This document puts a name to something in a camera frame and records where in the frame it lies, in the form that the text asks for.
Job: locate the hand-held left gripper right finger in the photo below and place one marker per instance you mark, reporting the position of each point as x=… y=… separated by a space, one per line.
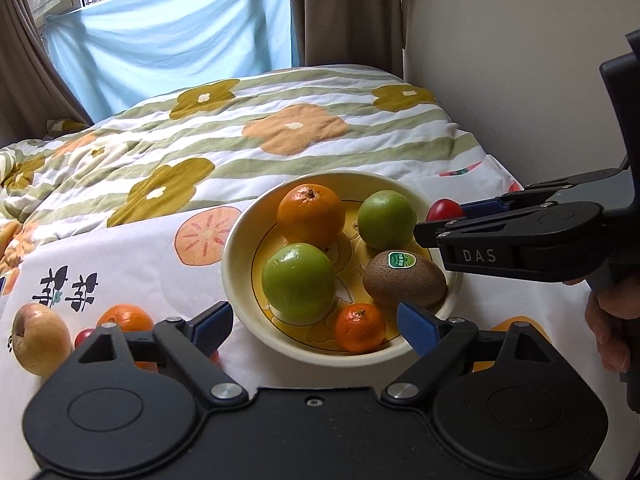
x=417 y=325

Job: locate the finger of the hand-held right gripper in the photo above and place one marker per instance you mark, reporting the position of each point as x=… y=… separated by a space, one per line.
x=480 y=207
x=450 y=231

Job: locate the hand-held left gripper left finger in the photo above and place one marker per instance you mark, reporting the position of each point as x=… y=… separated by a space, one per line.
x=215 y=327

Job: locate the cherry tomato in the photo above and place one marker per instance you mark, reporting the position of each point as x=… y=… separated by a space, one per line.
x=442 y=210
x=84 y=337

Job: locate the brown kiwi with green sticker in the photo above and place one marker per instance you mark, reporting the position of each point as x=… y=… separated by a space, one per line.
x=404 y=282

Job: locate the cream bowl with duck print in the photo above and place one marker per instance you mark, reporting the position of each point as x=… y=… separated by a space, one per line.
x=240 y=280

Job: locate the small green apple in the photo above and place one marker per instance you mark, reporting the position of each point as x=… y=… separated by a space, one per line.
x=386 y=221

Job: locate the large green apple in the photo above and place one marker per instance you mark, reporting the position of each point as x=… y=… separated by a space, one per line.
x=298 y=285

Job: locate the large orange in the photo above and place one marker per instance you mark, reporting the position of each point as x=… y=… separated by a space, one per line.
x=311 y=216
x=125 y=319

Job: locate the person's right hand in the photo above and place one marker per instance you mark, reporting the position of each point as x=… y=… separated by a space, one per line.
x=607 y=320

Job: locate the white persimmon print tablecloth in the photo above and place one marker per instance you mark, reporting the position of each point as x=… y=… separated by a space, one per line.
x=150 y=280

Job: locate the yellow apple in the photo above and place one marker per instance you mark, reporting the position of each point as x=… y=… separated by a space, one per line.
x=40 y=337

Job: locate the floral striped blanket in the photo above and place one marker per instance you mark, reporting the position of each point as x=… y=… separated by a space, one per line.
x=225 y=135

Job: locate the brown curtain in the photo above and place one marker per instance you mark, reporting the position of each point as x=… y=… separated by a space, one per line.
x=25 y=70
x=345 y=15

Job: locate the light blue window cloth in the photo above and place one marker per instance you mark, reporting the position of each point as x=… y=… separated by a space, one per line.
x=175 y=40

